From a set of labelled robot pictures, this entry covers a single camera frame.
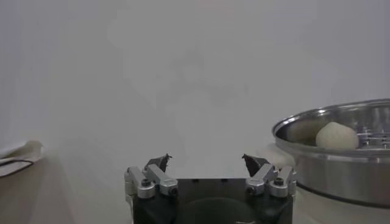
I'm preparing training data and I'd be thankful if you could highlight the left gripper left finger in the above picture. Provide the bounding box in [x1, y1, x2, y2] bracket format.
[124, 153, 179, 199]

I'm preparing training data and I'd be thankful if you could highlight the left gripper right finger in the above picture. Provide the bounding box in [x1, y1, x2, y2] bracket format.
[242, 153, 297, 198]

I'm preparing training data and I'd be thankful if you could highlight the white steamed baozi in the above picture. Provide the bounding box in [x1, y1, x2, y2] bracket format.
[315, 121, 360, 150]

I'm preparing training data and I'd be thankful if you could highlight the stainless steel steamer basket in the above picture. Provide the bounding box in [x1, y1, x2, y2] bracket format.
[271, 97, 390, 209]

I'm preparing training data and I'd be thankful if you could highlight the white folded cloth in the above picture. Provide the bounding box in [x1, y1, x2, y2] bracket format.
[0, 139, 43, 179]

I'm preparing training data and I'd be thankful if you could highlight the thin black cable loop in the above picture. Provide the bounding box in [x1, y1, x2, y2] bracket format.
[0, 159, 35, 178]

